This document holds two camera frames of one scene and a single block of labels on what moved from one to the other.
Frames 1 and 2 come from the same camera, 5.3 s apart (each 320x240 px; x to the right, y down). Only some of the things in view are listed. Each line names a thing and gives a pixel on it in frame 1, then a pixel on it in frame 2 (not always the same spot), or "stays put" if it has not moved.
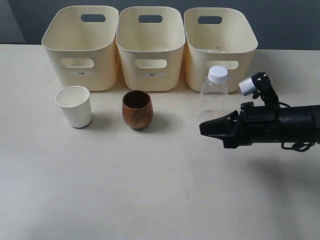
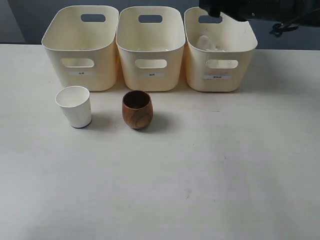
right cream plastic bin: [218, 37] stays put
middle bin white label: [155, 74] stays put
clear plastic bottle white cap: [213, 100] to [205, 43]
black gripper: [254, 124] to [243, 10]
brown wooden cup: [137, 109] stays put
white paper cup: [75, 101] stays put
